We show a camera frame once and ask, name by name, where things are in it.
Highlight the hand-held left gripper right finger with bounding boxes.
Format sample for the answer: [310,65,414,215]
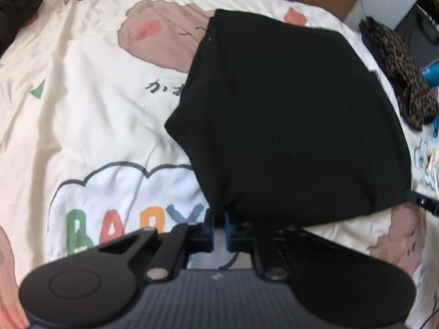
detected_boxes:
[224,211,289,281]

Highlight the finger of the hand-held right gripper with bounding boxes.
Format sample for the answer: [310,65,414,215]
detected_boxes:
[403,189,439,217]

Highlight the black bag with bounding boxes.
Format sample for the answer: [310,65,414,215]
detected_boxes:
[394,3,439,47]

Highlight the cream bear-print blanket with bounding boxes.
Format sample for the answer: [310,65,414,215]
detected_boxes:
[0,0,439,329]

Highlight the teal jersey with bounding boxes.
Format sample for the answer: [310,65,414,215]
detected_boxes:
[421,60,439,88]

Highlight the black shorts with bear-print panels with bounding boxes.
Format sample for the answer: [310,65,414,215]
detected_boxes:
[165,8,412,230]

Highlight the leopard print garment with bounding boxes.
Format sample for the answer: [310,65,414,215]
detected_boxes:
[359,17,438,131]

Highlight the black cloth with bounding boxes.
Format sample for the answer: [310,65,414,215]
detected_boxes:
[0,0,90,53]

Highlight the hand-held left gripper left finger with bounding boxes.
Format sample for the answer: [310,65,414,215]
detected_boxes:
[99,211,216,282]

